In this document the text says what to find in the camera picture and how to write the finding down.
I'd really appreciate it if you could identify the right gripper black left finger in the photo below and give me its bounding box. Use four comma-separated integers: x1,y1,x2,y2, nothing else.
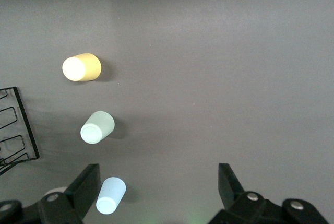
0,163,101,224

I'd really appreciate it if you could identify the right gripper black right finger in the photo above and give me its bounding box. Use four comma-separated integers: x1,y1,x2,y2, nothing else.
208,163,330,224

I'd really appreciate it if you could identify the pale green plastic cup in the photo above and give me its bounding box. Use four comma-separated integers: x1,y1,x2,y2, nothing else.
80,111,116,145

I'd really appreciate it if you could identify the black wire cup holder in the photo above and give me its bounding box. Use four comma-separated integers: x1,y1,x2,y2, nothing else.
0,86,41,176

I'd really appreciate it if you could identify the yellow plastic cup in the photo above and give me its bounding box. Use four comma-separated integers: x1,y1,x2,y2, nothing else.
62,52,102,82

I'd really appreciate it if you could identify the light blue plastic cup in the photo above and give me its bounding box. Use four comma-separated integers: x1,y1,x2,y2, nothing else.
96,176,127,216

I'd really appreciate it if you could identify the dark grey table mat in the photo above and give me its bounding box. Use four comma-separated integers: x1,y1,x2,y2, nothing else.
0,0,334,224

